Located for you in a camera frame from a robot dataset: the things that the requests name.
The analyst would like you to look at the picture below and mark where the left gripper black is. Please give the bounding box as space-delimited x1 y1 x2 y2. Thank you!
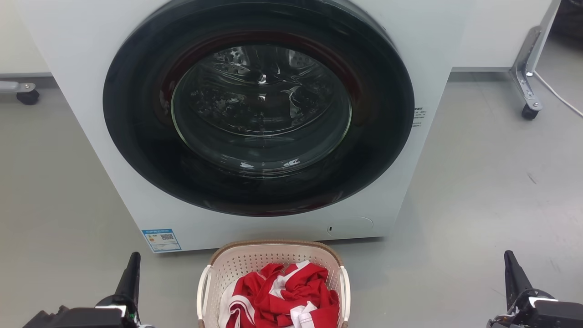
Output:
23 252 141 328

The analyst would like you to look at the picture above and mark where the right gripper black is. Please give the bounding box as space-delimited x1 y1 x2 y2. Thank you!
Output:
487 250 583 328

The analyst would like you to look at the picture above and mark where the cream perforated laundry basket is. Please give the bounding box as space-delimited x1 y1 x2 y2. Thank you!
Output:
197 240 351 328

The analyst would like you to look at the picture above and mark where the blue energy label sticker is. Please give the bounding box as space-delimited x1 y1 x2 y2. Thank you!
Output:
141 228 182 252

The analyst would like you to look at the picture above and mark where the red and white garment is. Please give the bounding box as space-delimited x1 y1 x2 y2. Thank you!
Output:
219 261 340 328

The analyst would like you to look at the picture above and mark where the white front-load washing machine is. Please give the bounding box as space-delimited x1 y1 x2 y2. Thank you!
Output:
16 0 474 253

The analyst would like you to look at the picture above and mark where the black round washer door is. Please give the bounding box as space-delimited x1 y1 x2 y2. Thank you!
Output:
103 0 415 217

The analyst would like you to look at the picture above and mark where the short metal foot with caster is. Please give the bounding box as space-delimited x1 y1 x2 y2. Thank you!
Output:
0 81 40 106

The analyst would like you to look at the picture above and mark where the tall metal leg with caster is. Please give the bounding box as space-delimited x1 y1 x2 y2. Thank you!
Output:
509 0 562 121

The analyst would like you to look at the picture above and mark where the white partition board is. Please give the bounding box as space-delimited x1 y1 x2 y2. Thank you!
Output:
0 0 51 77
452 0 554 72

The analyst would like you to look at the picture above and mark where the thin white cable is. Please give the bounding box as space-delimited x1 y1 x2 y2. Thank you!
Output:
533 71 583 118

